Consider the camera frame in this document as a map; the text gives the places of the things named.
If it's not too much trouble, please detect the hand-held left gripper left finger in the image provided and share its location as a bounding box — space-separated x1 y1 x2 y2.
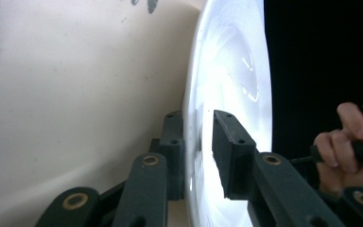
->
159 110 186 201

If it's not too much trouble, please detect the white round plate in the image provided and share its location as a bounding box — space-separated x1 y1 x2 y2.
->
181 0 274 227

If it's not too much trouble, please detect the black curtain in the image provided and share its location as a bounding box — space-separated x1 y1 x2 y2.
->
263 0 363 159

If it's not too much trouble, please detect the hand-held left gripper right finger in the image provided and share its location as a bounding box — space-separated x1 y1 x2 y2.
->
212 109 258 201

